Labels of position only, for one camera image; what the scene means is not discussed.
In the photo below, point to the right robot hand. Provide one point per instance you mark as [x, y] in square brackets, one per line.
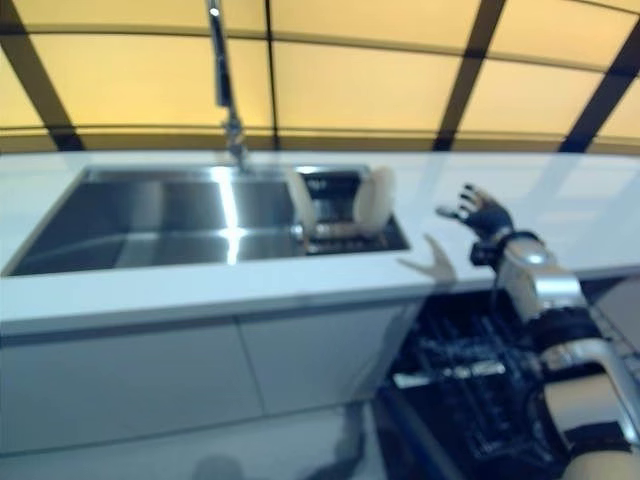
[487, 215]

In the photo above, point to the white ceramic plate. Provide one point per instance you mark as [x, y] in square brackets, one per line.
[372, 200]
[303, 205]

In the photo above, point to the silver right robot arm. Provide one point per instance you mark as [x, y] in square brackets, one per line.
[550, 290]

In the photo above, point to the open dishwasher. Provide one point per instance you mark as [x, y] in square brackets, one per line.
[450, 400]

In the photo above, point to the black dish drying rack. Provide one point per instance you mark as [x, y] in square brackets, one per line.
[340, 240]

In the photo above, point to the white cabinet door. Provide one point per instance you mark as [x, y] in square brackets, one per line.
[125, 385]
[320, 355]

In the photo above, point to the chrome kitchen faucet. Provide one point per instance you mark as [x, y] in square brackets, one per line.
[227, 90]

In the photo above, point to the stainless steel sink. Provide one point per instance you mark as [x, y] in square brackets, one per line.
[175, 220]

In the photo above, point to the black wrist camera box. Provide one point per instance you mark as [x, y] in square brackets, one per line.
[484, 252]

